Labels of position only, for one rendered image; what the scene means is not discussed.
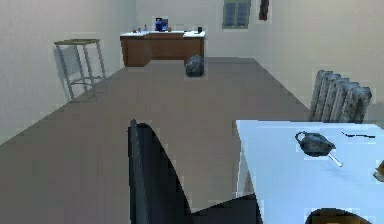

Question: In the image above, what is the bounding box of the grey radiator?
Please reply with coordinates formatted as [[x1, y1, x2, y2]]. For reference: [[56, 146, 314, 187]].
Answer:
[[309, 69, 373, 124]]

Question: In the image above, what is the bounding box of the grey metal stool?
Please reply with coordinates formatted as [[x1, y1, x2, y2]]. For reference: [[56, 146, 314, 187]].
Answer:
[[53, 38, 109, 102]]

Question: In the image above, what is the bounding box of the blue box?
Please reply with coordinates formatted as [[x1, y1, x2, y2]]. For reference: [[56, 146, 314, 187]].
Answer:
[[155, 17, 169, 33]]

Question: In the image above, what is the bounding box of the dark red wall hanging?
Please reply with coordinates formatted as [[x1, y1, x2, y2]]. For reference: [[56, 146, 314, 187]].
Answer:
[[258, 0, 270, 21]]

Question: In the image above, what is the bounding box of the brown wooden desk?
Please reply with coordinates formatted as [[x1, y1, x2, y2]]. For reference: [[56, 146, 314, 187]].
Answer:
[[119, 30, 206, 68]]

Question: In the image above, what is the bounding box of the black chair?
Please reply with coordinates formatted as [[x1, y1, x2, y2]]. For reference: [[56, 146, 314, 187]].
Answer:
[[127, 118, 264, 224]]

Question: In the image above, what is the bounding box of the thin black utensil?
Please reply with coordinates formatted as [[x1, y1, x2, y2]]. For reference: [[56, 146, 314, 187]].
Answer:
[[341, 131, 377, 139]]

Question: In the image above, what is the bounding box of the dark grey garbage bag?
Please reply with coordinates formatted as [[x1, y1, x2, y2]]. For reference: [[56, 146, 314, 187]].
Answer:
[[185, 54, 205, 78]]

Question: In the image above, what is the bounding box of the grey framed window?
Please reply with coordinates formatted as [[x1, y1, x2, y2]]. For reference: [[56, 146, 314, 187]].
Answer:
[[222, 0, 252, 30]]

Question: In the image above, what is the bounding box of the white table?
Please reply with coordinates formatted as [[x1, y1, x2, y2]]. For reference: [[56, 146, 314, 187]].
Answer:
[[235, 119, 384, 224]]

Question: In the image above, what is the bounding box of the gray ceramic pitcher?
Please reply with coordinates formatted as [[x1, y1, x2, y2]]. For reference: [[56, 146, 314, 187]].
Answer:
[[294, 131, 337, 158]]

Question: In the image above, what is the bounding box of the tan small object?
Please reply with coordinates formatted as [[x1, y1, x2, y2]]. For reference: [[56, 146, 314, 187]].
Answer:
[[373, 160, 384, 183]]

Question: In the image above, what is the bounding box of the silver utensil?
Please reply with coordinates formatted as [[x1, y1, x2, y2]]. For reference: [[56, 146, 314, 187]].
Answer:
[[328, 153, 344, 168]]

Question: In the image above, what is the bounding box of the brown round bowl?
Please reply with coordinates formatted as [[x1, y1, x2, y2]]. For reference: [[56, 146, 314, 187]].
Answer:
[[305, 208, 369, 224]]

